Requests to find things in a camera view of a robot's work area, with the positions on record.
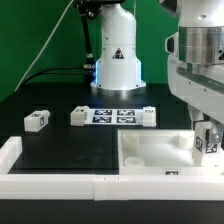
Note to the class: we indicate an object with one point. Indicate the white U-shaped fence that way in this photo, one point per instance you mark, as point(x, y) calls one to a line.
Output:
point(100, 187)

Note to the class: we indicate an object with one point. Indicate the fiducial marker sheet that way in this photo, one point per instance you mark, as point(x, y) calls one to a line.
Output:
point(114, 117)

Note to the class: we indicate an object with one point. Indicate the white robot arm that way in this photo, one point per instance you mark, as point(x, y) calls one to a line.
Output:
point(195, 62)

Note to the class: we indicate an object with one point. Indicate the white square tabletop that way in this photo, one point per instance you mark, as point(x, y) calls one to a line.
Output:
point(165, 152)

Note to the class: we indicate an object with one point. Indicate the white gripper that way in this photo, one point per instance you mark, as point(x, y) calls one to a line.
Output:
point(203, 93)

